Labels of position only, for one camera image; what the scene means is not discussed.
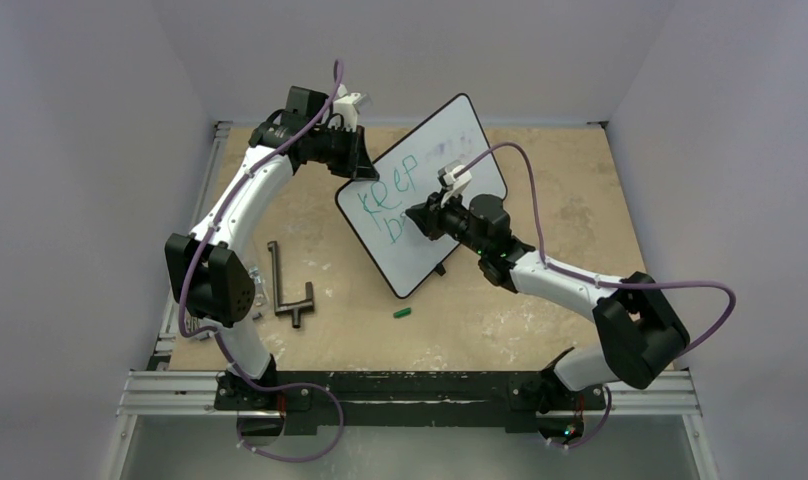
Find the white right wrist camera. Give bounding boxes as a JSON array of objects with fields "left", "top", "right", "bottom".
[{"left": 438, "top": 161, "right": 472, "bottom": 207}]

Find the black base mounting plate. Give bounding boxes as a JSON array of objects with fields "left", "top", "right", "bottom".
[{"left": 214, "top": 371, "right": 607, "bottom": 437}]

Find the clear plastic screw box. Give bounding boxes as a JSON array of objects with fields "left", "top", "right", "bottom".
[{"left": 162, "top": 264, "right": 269, "bottom": 342}]

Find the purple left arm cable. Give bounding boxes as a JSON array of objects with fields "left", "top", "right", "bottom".
[{"left": 177, "top": 59, "right": 346, "bottom": 464}]

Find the green marker cap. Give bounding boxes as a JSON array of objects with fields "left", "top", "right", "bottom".
[{"left": 393, "top": 307, "right": 412, "bottom": 319}]

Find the white whiteboard black frame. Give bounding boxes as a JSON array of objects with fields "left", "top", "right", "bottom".
[{"left": 335, "top": 93, "right": 490, "bottom": 299}]

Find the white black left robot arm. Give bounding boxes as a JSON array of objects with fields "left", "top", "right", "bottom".
[{"left": 164, "top": 86, "right": 379, "bottom": 410}]

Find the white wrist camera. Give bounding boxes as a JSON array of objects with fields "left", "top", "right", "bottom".
[
  {"left": 333, "top": 92, "right": 372, "bottom": 131},
  {"left": 438, "top": 161, "right": 472, "bottom": 207}
]

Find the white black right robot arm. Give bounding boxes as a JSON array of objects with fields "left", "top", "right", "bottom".
[{"left": 406, "top": 193, "right": 690, "bottom": 413}]

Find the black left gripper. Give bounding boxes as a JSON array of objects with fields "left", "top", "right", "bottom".
[{"left": 309, "top": 123, "right": 376, "bottom": 180}]

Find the dark metal T-handle tool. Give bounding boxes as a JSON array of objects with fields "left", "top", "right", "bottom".
[{"left": 266, "top": 240, "right": 317, "bottom": 331}]

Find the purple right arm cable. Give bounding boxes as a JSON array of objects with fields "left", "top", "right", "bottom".
[{"left": 453, "top": 141, "right": 738, "bottom": 452}]

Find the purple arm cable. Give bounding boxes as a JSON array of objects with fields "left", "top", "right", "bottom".
[
  {"left": 453, "top": 141, "right": 738, "bottom": 452},
  {"left": 177, "top": 59, "right": 346, "bottom": 464}
]

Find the aluminium frame rail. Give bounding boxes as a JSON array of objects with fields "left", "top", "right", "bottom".
[{"left": 115, "top": 120, "right": 702, "bottom": 417}]

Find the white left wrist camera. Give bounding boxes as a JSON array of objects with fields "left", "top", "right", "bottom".
[{"left": 333, "top": 92, "right": 372, "bottom": 131}]

